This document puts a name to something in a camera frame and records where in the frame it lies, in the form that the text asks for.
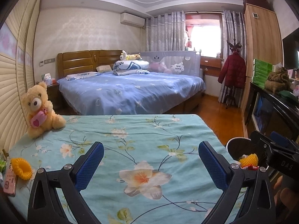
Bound yellow foam fruit net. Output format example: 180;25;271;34
238;154;258;168

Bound red chip bag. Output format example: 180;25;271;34
243;165;259;171

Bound black round trash bin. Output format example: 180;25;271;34
226;137;269;169

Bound person's right hand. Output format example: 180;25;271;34
274;176;298;211

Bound black cabinet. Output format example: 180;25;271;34
244;83;298;143

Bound pink phone case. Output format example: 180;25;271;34
3;164;17;197

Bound brown plush toy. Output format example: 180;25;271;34
265;67;290;93

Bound green box stack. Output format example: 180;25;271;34
252;59;273;88

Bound red jacket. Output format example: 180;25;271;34
217;52;246;89

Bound beige teddy bear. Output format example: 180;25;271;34
21;81;66;139

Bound tall wooden wardrobe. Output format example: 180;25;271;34
240;0;283;115

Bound wooden desk under window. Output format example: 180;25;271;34
200;56;221;77

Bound coat stand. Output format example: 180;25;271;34
226;38;242;109

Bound wooden nightstand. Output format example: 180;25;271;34
47;83;63;110

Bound floral teal bed sheet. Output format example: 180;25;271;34
9;115;233;223

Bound grey right curtain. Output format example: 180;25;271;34
218;10;248;104

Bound grey curtain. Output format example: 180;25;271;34
218;10;248;104
145;11;186;52

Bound tissue pack on nightstand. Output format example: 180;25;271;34
41;73;53;86

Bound blue patterned pillow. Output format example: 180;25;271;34
65;72;101;80

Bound blue bed cover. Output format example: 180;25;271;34
58;72;206;115

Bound wooden headboard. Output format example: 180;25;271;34
56;50;122;79

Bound beige pillow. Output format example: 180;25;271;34
96;65;112;73

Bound grey left curtain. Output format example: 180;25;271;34
145;11;186;52

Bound folded blue white quilt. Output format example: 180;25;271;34
112;60;150;76

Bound yellow plush dog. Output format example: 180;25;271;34
120;50;141;60

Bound louvered wardrobe doors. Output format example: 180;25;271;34
1;0;40;151

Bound white air conditioner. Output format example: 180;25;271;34
120;13;145;28

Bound yellow spiral hair tie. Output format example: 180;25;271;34
10;157;34;181

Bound grey bed guard rail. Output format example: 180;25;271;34
140;51;203;79

